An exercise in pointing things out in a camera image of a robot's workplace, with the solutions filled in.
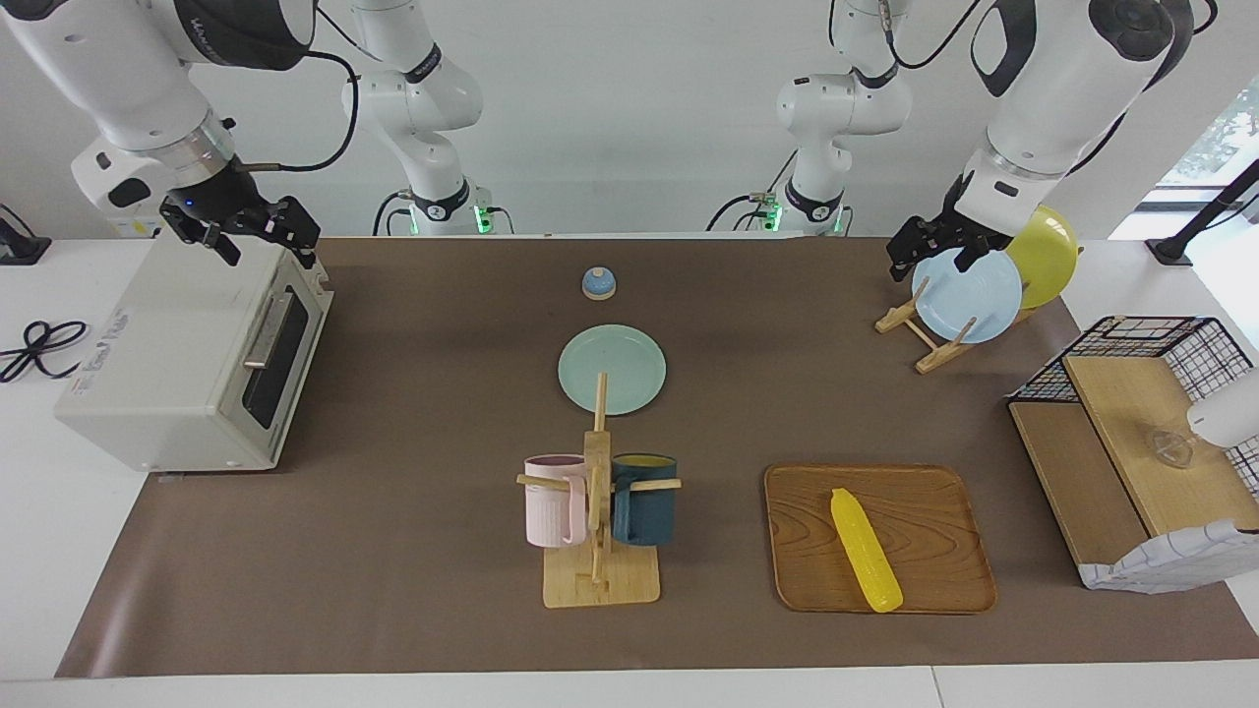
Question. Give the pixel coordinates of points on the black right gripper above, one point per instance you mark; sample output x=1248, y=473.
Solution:
x=231, y=202

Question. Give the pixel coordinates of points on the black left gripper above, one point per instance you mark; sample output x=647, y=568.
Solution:
x=934, y=234

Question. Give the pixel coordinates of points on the beige toaster oven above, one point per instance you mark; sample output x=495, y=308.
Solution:
x=157, y=354

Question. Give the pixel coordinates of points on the yellow corn cob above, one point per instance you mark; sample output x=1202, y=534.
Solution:
x=866, y=551

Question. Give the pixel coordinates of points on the pale green plate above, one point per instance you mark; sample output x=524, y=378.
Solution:
x=634, y=359

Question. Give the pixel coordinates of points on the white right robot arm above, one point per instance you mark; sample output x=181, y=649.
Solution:
x=108, y=88

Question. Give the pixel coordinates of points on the light blue plate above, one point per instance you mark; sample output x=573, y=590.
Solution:
x=969, y=300

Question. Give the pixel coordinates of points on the wooden plate rack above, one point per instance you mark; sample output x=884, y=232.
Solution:
x=934, y=362

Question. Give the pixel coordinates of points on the yellow plate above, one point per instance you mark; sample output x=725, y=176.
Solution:
x=1048, y=256

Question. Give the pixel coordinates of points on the white power strip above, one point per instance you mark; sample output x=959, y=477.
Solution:
x=133, y=226

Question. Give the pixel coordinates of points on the black desk clamp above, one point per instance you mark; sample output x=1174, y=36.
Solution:
x=20, y=248

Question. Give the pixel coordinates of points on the brown wooden tray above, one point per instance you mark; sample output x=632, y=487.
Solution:
x=934, y=531

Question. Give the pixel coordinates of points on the clear glass item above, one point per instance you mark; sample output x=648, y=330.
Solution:
x=1170, y=449

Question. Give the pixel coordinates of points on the brown table mat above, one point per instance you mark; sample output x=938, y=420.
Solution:
x=393, y=551

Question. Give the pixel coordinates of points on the white rounded object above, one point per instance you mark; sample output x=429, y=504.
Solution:
x=1229, y=413

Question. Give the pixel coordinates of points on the small blue bowl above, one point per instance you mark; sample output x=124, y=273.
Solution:
x=598, y=285

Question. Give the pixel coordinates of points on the white checked cloth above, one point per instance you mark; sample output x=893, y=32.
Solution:
x=1170, y=565

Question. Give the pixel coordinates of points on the dark blue mug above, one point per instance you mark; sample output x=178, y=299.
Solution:
x=644, y=516

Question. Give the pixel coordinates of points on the pink mug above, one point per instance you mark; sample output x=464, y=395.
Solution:
x=551, y=511

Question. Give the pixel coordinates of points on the wooden mug rack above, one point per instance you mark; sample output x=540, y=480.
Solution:
x=629, y=588

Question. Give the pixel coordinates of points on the window with white frame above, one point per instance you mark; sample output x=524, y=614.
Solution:
x=1220, y=138

